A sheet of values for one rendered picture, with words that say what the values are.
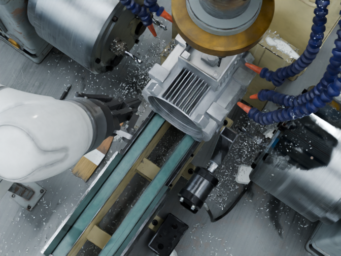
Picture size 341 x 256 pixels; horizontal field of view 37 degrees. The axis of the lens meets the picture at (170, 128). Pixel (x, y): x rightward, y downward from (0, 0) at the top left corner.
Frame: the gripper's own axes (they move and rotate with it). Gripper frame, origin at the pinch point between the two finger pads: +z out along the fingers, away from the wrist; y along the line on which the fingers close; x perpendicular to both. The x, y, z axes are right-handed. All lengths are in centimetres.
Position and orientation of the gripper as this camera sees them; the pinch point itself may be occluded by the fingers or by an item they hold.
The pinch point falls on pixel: (129, 107)
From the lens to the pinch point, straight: 101.1
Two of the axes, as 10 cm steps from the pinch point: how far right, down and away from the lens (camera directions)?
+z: 2.9, -1.7, 9.4
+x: -5.0, 8.1, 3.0
